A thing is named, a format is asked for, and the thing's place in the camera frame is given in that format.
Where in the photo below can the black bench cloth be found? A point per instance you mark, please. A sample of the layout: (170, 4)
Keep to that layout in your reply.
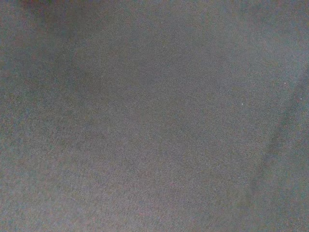
(154, 116)

